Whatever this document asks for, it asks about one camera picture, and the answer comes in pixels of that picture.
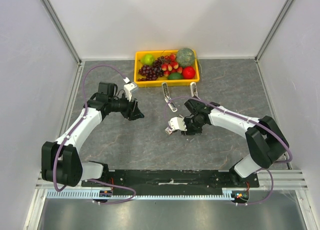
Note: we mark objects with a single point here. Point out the green netted melon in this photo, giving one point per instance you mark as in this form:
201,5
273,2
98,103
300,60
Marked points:
185,57

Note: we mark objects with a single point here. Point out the green lime fruit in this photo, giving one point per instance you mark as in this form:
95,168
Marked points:
175,76

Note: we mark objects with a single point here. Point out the red white staple box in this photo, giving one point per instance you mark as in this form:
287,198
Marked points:
169,130

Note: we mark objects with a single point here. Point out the dark purple grape bunch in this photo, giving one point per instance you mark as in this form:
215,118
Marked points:
150,73

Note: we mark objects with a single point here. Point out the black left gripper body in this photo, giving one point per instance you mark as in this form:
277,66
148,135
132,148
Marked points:
126,111

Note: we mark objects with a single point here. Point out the grey slotted cable duct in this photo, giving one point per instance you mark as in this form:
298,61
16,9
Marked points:
104,194

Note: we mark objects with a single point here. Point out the aluminium frame rail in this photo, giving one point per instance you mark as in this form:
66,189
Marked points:
282,179

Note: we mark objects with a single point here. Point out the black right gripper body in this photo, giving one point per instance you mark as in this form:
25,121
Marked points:
189,126

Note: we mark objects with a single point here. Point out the green pear fruit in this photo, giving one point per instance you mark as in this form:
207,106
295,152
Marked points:
147,59

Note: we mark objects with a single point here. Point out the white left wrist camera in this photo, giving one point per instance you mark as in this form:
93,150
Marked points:
129,88

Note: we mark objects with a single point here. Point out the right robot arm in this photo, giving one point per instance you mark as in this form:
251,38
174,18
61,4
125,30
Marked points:
266,142

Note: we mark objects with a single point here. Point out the red strawberry cluster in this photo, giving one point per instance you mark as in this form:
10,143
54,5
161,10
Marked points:
169,65

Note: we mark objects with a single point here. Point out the white rectangular case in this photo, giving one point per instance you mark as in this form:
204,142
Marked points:
193,90

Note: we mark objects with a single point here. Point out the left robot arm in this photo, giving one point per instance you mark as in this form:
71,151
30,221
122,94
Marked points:
60,161

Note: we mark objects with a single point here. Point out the green white stapler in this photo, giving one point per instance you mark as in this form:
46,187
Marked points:
167,97

